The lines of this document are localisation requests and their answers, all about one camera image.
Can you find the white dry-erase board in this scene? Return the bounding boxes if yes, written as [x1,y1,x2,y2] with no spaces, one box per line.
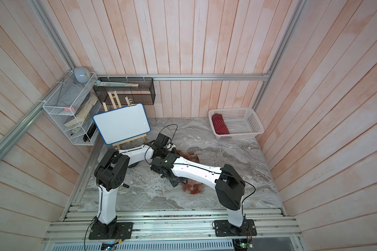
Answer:
[93,103,151,145]

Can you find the books in wire rack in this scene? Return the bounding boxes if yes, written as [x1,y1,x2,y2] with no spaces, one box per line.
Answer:
[64,94,98,128]

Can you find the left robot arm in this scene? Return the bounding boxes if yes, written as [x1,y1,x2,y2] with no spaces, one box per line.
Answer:
[94,133,177,225]

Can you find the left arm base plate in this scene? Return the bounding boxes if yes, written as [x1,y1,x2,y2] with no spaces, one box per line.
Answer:
[88,221,133,240]

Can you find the white wire shelf rack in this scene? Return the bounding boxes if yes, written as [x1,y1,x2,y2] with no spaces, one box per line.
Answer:
[43,72,102,146]

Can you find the black mesh wall basket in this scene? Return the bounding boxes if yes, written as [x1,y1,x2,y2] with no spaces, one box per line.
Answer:
[93,76,156,106]

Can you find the red plaid skirt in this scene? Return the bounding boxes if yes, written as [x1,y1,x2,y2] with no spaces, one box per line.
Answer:
[178,151,204,195]

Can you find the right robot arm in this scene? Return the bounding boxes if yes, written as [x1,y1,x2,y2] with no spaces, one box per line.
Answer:
[150,153,246,228]

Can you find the grey round speaker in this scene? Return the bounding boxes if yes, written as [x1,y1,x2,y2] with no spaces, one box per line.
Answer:
[73,67,91,84]

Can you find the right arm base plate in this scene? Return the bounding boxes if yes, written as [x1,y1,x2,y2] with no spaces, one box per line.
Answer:
[213,219,257,237]

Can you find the white plastic basket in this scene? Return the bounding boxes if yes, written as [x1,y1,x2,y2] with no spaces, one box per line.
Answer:
[208,108,265,141]

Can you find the black calculator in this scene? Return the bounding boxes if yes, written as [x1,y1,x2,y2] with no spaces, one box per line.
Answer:
[128,162,139,168]

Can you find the aluminium mounting rail frame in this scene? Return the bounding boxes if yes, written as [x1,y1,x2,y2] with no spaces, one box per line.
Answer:
[42,207,308,251]

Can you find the red dotted rolled skirt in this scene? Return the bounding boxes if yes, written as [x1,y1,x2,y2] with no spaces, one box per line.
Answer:
[212,114,230,135]

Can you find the green ruler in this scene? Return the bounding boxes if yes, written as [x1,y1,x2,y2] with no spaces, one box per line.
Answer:
[95,80,139,87]

